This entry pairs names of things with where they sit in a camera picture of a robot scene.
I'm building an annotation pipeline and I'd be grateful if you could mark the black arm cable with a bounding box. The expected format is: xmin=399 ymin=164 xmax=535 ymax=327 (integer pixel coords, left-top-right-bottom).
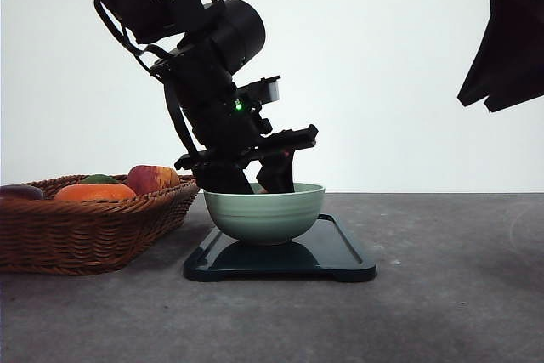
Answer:
xmin=94 ymin=0 xmax=201 ymax=155

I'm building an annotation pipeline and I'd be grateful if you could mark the green avocado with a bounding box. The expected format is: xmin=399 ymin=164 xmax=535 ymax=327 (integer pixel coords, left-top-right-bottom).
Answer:
xmin=81 ymin=174 xmax=118 ymax=184

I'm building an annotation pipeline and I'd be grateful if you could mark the dark teal rectangular tray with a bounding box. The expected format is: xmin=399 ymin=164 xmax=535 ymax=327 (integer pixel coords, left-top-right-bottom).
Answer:
xmin=184 ymin=213 xmax=377 ymax=281

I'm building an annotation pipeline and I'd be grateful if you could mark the orange fruit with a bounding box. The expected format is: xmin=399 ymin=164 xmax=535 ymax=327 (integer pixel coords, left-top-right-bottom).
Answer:
xmin=54 ymin=184 xmax=136 ymax=201

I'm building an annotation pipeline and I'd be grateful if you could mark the dark purple fruit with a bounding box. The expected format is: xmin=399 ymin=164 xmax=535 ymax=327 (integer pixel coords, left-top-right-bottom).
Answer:
xmin=0 ymin=184 xmax=44 ymax=201

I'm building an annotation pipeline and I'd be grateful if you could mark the red yellow apple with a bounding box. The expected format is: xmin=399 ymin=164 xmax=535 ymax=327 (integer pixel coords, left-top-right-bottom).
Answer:
xmin=127 ymin=165 xmax=179 ymax=196

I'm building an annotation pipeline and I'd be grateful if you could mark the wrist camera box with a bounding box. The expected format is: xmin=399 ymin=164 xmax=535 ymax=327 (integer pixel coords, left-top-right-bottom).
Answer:
xmin=237 ymin=75 xmax=281 ymax=104

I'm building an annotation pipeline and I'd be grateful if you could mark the brown wicker basket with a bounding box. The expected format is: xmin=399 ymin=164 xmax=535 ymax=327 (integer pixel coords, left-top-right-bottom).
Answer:
xmin=0 ymin=174 xmax=200 ymax=275

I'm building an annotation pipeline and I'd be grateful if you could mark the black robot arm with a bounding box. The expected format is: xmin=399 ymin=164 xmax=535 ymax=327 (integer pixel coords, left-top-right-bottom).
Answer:
xmin=91 ymin=0 xmax=319 ymax=193

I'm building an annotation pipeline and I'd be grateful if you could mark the light green ceramic bowl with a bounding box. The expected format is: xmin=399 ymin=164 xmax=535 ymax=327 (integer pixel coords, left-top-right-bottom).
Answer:
xmin=203 ymin=183 xmax=326 ymax=245

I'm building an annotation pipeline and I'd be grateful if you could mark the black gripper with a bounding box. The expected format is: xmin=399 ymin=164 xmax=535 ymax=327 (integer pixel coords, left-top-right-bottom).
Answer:
xmin=150 ymin=43 xmax=319 ymax=194
xmin=457 ymin=0 xmax=544 ymax=112

